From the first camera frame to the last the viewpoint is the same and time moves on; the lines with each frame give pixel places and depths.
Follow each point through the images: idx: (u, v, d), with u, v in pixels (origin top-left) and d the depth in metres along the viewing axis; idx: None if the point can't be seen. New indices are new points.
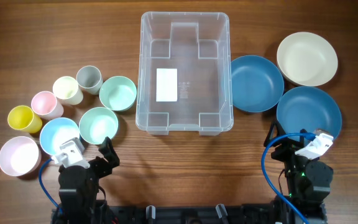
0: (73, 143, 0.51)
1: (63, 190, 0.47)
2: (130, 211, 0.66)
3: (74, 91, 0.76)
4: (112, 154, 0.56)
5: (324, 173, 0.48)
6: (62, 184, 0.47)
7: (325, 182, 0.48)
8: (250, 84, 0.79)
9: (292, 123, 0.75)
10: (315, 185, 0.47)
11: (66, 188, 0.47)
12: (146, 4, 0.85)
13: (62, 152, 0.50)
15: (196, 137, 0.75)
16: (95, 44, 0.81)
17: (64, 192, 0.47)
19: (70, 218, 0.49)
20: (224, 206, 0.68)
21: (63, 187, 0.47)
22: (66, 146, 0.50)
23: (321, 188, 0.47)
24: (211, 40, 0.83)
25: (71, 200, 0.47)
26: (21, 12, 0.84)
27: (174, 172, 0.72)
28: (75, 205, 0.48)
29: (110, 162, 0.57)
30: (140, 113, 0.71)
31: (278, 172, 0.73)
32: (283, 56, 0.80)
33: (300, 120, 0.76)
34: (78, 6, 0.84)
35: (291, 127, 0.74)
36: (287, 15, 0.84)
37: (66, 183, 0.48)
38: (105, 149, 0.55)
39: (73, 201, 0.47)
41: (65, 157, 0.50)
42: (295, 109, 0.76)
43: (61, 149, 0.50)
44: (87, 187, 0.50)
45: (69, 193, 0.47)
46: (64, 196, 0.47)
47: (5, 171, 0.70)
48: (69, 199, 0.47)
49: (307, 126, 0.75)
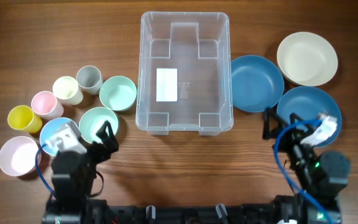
0: (67, 128, 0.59)
1: (57, 176, 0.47)
2: (130, 211, 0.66)
3: (74, 91, 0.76)
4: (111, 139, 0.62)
5: (342, 163, 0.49)
6: (55, 170, 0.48)
7: (342, 173, 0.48)
8: (251, 84, 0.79)
9: None
10: (330, 176, 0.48)
11: (60, 174, 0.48)
12: (146, 4, 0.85)
13: (57, 137, 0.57)
15: (196, 137, 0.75)
16: (96, 44, 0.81)
17: (59, 177, 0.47)
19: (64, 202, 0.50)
20: (224, 206, 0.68)
21: (56, 173, 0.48)
22: (60, 132, 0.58)
23: (337, 180, 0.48)
24: (211, 40, 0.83)
25: (64, 185, 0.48)
26: (21, 12, 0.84)
27: (174, 172, 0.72)
28: (69, 190, 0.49)
29: (109, 147, 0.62)
30: (140, 113, 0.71)
31: (278, 172, 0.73)
32: (283, 56, 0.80)
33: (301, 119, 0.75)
34: (78, 6, 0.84)
35: None
36: (287, 15, 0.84)
37: (59, 168, 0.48)
38: (102, 134, 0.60)
39: (67, 186, 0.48)
41: (59, 140, 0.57)
42: (296, 109, 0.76)
43: (56, 135, 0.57)
44: (80, 173, 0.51)
45: (62, 178, 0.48)
46: (58, 182, 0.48)
47: (7, 172, 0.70)
48: (63, 185, 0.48)
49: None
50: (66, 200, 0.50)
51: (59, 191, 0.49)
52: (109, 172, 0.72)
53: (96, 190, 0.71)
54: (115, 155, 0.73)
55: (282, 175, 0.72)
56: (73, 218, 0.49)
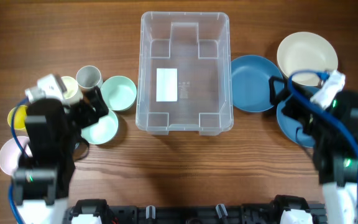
0: (51, 79, 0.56)
1: (30, 117, 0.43)
2: (130, 211, 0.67)
3: (74, 91, 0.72)
4: (97, 100, 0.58)
5: None
6: (30, 112, 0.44)
7: None
8: (251, 84, 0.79)
9: (291, 123, 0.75)
10: (352, 107, 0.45)
11: (33, 116, 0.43)
12: (146, 4, 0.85)
13: (40, 89, 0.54)
15: (196, 137, 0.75)
16: (96, 44, 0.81)
17: (32, 119, 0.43)
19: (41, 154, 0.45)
20: (224, 206, 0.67)
21: (30, 114, 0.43)
22: (43, 84, 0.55)
23: None
24: (211, 40, 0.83)
25: (39, 128, 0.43)
26: (20, 12, 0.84)
27: (174, 172, 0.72)
28: (44, 134, 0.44)
29: (99, 109, 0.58)
30: (140, 113, 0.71)
31: (278, 172, 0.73)
32: (284, 56, 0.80)
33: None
34: (78, 6, 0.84)
35: (291, 127, 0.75)
36: (287, 15, 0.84)
37: (35, 111, 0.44)
38: (92, 94, 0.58)
39: (41, 130, 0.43)
41: (42, 92, 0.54)
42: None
43: (40, 88, 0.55)
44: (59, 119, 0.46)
45: (38, 120, 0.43)
46: (32, 124, 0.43)
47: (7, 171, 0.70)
48: (38, 128, 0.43)
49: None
50: (41, 151, 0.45)
51: (35, 138, 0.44)
52: (110, 172, 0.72)
53: (96, 190, 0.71)
54: (115, 155, 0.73)
55: (282, 175, 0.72)
56: (48, 173, 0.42)
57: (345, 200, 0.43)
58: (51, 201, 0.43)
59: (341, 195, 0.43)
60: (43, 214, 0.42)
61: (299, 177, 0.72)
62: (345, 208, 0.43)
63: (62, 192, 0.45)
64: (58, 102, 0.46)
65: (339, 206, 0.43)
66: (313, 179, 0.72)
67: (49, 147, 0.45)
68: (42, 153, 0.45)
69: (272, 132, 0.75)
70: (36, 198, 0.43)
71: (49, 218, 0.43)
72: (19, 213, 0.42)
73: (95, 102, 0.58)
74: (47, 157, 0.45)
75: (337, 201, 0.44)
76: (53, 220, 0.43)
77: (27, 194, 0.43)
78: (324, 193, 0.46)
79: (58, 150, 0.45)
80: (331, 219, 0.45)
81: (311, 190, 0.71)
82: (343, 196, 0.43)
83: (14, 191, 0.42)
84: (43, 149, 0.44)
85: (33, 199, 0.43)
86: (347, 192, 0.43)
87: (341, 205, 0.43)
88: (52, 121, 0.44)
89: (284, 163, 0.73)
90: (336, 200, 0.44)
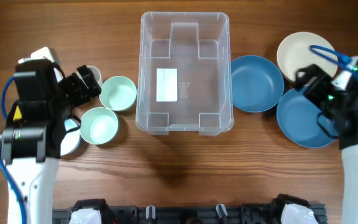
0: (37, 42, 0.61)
1: (20, 72, 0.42)
2: (130, 211, 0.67)
3: None
4: (90, 76, 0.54)
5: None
6: (20, 68, 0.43)
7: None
8: (251, 84, 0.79)
9: (291, 123, 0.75)
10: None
11: (24, 71, 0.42)
12: (146, 4, 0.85)
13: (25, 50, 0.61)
15: (196, 137, 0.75)
16: (95, 45, 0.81)
17: (23, 73, 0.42)
19: (28, 112, 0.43)
20: (224, 206, 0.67)
21: (20, 70, 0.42)
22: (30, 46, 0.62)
23: None
24: (211, 40, 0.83)
25: (29, 83, 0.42)
26: (20, 12, 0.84)
27: (174, 172, 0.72)
28: (33, 89, 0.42)
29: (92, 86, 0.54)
30: (140, 113, 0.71)
31: (278, 172, 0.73)
32: (284, 56, 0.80)
33: (300, 120, 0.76)
34: (78, 6, 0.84)
35: (291, 127, 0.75)
36: (287, 15, 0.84)
37: (25, 67, 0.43)
38: (85, 70, 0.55)
39: (31, 85, 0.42)
41: None
42: (295, 109, 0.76)
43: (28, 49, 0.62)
44: (50, 78, 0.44)
45: (28, 74, 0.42)
46: (22, 78, 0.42)
47: None
48: (27, 83, 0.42)
49: (307, 127, 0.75)
50: (30, 109, 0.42)
51: (24, 94, 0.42)
52: (110, 172, 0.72)
53: (96, 190, 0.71)
54: (115, 155, 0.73)
55: (282, 175, 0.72)
56: (35, 130, 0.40)
57: None
58: (41, 157, 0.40)
59: None
60: (35, 170, 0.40)
61: (299, 177, 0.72)
62: None
63: (53, 150, 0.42)
64: (50, 62, 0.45)
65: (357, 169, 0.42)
66: (313, 179, 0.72)
67: (38, 105, 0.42)
68: (31, 111, 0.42)
69: (272, 132, 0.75)
70: (27, 155, 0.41)
71: (40, 175, 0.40)
72: (8, 172, 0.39)
73: (86, 79, 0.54)
74: (36, 116, 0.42)
75: (357, 162, 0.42)
76: (45, 177, 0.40)
77: (16, 152, 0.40)
78: (344, 155, 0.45)
79: (48, 109, 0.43)
80: (347, 184, 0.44)
81: (311, 190, 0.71)
82: None
83: (2, 149, 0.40)
84: (32, 107, 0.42)
85: (23, 156, 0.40)
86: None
87: None
88: (43, 78, 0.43)
89: (284, 163, 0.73)
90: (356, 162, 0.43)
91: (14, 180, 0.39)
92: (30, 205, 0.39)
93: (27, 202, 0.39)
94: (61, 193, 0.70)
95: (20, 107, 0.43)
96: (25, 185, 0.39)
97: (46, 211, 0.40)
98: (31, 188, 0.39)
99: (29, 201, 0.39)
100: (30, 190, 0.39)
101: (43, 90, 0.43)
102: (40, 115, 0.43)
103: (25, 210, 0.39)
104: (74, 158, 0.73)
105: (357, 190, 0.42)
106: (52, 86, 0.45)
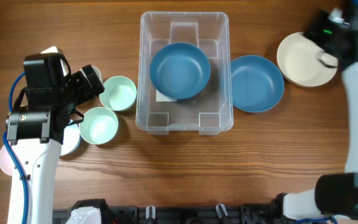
0: None
1: (30, 60, 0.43)
2: (130, 211, 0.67)
3: None
4: (94, 76, 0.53)
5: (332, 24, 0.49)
6: (30, 56, 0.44)
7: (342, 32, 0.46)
8: (243, 94, 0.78)
9: (238, 96, 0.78)
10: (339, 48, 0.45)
11: (33, 60, 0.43)
12: (146, 4, 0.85)
13: None
15: (196, 136, 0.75)
16: (95, 44, 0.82)
17: (31, 61, 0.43)
19: (35, 98, 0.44)
20: (224, 206, 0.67)
21: (30, 58, 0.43)
22: None
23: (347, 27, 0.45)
24: (211, 40, 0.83)
25: (37, 71, 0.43)
26: (21, 12, 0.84)
27: (174, 172, 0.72)
28: (41, 79, 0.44)
29: (95, 84, 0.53)
30: (140, 113, 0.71)
31: (278, 172, 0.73)
32: (283, 57, 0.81)
33: (176, 60, 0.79)
34: (78, 6, 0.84)
35: (242, 101, 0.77)
36: (287, 14, 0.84)
37: (35, 56, 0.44)
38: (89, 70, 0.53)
39: (39, 74, 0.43)
41: None
42: (240, 84, 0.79)
43: None
44: (56, 69, 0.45)
45: (36, 64, 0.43)
46: (30, 68, 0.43)
47: (5, 167, 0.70)
48: (35, 72, 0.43)
49: (249, 94, 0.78)
50: (38, 96, 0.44)
51: (32, 82, 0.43)
52: (110, 172, 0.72)
53: (96, 189, 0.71)
54: (115, 155, 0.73)
55: (283, 175, 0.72)
56: (40, 116, 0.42)
57: None
58: (45, 137, 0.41)
59: None
60: (39, 150, 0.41)
61: (299, 177, 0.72)
62: None
63: (56, 134, 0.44)
64: (58, 55, 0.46)
65: None
66: (312, 179, 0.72)
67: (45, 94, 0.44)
68: (36, 98, 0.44)
69: (272, 132, 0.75)
70: (30, 136, 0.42)
71: (44, 155, 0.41)
72: (13, 150, 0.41)
73: (91, 78, 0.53)
74: (41, 103, 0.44)
75: None
76: (48, 156, 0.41)
77: (21, 134, 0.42)
78: (345, 80, 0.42)
79: (54, 97, 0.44)
80: (352, 154, 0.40)
81: None
82: None
83: (9, 130, 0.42)
84: (39, 95, 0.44)
85: (28, 136, 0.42)
86: None
87: None
88: (51, 66, 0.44)
89: (284, 163, 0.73)
90: None
91: (19, 159, 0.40)
92: (33, 182, 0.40)
93: (29, 180, 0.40)
94: (61, 193, 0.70)
95: (27, 94, 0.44)
96: (28, 163, 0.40)
97: (47, 190, 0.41)
98: (34, 167, 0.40)
99: (32, 179, 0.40)
100: (33, 169, 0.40)
101: (51, 79, 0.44)
102: (45, 102, 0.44)
103: (27, 187, 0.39)
104: (74, 158, 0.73)
105: None
106: (59, 75, 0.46)
